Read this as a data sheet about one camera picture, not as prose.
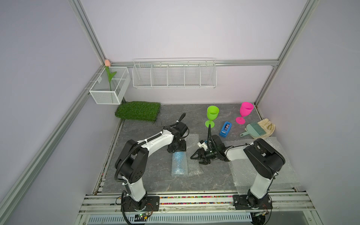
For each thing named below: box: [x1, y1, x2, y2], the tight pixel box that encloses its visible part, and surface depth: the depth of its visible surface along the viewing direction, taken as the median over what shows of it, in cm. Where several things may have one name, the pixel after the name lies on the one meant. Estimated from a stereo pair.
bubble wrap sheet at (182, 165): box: [171, 133, 204, 177], surface depth 85 cm
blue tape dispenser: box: [219, 120, 233, 138], surface depth 103 cm
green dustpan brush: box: [239, 121, 267, 137], surface depth 104 cm
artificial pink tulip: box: [104, 59, 117, 91], surface depth 92 cm
